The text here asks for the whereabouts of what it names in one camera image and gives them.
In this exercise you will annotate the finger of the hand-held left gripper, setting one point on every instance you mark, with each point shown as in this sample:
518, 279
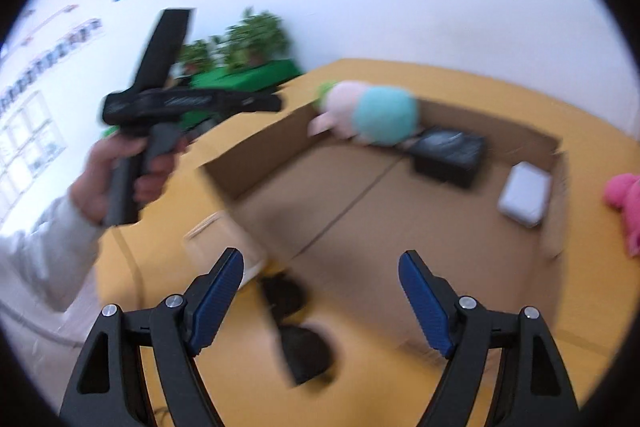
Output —
260, 103

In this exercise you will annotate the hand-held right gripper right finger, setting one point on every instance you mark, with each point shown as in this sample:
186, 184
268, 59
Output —
425, 302

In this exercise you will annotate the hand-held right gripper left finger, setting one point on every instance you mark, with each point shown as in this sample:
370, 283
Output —
215, 302

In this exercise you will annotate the brown cardboard box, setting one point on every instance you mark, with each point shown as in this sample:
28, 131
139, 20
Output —
400, 217

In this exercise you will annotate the person's left forearm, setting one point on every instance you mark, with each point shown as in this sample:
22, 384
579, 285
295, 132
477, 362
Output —
40, 252

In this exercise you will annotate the wooden desktop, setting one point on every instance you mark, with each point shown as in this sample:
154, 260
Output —
575, 107

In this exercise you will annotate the person's left hand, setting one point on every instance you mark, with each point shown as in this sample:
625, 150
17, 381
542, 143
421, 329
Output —
92, 177

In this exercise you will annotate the green table cloth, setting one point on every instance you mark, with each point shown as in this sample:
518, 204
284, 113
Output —
250, 77

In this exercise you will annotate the green potted plant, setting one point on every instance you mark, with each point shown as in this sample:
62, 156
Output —
255, 34
197, 54

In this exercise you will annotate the black chair base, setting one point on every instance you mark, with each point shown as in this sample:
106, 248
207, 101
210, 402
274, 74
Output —
305, 352

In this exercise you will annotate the teal and pink plush toy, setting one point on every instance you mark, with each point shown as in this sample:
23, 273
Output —
385, 114

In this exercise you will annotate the white rectangular box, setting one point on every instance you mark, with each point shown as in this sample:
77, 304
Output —
522, 194

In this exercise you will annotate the black rectangular box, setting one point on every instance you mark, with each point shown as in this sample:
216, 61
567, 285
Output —
447, 152

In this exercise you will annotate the row of small wall photos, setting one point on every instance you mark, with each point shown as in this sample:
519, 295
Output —
75, 34

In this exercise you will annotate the white wall notice sheets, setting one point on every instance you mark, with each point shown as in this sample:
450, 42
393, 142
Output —
35, 142

